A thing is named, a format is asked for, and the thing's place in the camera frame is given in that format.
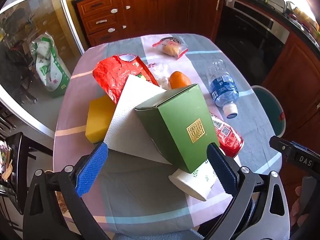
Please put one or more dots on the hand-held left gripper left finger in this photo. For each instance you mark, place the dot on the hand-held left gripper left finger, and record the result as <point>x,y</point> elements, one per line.
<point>92,167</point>

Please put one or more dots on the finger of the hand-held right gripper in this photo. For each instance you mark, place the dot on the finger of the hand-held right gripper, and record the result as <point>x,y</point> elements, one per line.
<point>300,145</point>
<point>277,143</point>

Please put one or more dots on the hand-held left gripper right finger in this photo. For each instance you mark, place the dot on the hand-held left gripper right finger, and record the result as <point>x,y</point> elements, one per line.
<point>222,170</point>

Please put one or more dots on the white leaf-print paper cup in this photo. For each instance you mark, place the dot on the white leaf-print paper cup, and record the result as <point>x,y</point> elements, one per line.
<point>192,182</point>

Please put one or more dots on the red drink can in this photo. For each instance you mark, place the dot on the red drink can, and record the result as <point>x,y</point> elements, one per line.
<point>228,137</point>

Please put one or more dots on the white paper towel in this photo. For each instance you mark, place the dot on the white paper towel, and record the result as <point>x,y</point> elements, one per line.
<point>127,120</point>

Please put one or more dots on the green cardboard box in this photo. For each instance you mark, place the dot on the green cardboard box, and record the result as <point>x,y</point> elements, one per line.
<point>180,120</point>

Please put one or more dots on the clear plastic water bottle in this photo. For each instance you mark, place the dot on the clear plastic water bottle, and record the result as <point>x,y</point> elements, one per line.
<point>222,87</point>

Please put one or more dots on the red crinkled snack bag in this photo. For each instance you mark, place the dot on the red crinkled snack bag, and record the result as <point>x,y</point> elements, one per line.
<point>112,75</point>

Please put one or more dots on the orange peel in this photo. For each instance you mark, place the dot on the orange peel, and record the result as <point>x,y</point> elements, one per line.
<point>180,79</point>

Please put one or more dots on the clear plastic bag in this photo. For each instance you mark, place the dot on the clear plastic bag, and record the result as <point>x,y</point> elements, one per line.
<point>160,70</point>

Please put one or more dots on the person's right hand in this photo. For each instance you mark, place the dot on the person's right hand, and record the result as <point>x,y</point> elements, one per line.
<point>297,205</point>

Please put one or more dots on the teal cushioned stool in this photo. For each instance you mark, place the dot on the teal cushioned stool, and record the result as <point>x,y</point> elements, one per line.
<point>267,105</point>

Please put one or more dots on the checked tablecloth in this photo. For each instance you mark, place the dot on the checked tablecloth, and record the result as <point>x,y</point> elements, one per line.
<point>130,187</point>

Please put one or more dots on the yellow sponge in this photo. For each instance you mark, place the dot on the yellow sponge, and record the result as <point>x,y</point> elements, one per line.
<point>98,120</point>

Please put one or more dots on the dark wooden chair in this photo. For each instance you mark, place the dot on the dark wooden chair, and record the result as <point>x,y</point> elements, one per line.
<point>17,150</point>

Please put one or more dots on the black built-in oven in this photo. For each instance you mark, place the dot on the black built-in oven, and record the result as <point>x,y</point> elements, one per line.
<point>245,37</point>

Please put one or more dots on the green and white bag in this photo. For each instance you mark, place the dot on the green and white bag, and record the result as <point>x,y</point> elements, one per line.
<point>47,65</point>

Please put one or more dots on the wrapped pastry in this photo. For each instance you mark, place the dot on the wrapped pastry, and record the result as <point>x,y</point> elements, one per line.
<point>171,48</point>

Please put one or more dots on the wooden kitchen cabinet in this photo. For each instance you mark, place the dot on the wooden kitchen cabinet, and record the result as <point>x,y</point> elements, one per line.
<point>150,10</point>

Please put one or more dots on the glass sliding door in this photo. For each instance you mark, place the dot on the glass sliding door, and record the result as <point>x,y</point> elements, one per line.
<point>25,12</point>

